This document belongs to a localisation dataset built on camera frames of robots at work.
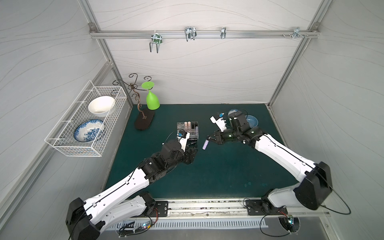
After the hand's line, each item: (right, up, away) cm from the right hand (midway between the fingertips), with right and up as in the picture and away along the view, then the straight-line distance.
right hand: (207, 136), depth 76 cm
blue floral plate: (-54, +4, -12) cm, 55 cm away
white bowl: (-57, +16, +1) cm, 59 cm away
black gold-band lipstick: (-6, +5, +22) cm, 24 cm away
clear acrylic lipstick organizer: (-16, +4, +26) cm, 31 cm away
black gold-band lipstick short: (-8, +5, +22) cm, 24 cm away
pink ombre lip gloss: (-10, +4, +22) cm, 24 cm away
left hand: (-7, -6, -3) cm, 10 cm away
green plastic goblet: (-33, +20, +16) cm, 42 cm away
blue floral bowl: (+23, +15, +38) cm, 47 cm away
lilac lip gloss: (-6, +1, +24) cm, 25 cm away
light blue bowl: (+36, +7, +31) cm, 48 cm away
